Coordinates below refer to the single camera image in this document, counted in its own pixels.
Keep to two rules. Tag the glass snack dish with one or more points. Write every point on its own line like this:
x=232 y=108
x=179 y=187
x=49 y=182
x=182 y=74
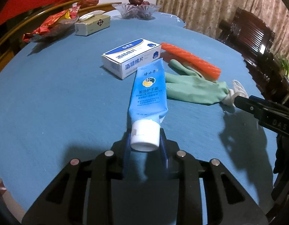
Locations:
x=56 y=32

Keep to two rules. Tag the pale green rubber glove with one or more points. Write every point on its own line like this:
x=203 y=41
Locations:
x=188 y=85

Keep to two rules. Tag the floral beige curtain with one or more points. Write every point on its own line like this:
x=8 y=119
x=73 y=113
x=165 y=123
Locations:
x=203 y=16

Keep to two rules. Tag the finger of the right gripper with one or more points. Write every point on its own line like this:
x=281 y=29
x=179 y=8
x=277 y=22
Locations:
x=253 y=105

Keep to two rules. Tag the tissue box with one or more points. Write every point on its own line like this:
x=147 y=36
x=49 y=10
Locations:
x=91 y=23

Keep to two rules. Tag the red snack packet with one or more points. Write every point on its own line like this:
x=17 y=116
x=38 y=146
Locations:
x=52 y=21

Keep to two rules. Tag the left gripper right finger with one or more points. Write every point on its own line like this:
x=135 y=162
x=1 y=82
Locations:
x=163 y=151

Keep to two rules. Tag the blue hand cream tube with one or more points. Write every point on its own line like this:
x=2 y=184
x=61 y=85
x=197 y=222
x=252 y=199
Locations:
x=148 y=106

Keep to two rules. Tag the glass fruit bowl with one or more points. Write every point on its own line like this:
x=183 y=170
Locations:
x=128 y=11

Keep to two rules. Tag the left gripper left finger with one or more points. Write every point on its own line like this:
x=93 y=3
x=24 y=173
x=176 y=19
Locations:
x=127 y=151

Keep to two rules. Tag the blue table cloth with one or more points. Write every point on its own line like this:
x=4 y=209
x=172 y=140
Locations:
x=57 y=102

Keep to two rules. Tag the white tissue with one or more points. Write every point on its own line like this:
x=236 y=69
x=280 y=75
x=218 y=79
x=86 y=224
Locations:
x=229 y=99

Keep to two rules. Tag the wooden chair back rail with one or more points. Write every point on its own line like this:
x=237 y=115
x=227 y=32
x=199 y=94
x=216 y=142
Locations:
x=13 y=29

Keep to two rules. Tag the blue white cotton pad box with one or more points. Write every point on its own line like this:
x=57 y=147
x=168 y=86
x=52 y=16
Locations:
x=124 y=60

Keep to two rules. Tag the dark wooden armchair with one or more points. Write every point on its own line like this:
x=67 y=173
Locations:
x=253 y=39

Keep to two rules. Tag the green potted plant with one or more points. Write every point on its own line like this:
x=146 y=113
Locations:
x=284 y=62

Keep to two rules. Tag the orange foam net long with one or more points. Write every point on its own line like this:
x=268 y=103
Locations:
x=209 y=69

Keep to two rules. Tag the dark red apples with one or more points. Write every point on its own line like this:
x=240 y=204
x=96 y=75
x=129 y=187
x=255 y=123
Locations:
x=139 y=2

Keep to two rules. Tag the clear plastic cup lid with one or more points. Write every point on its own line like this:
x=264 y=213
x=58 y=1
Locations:
x=239 y=90

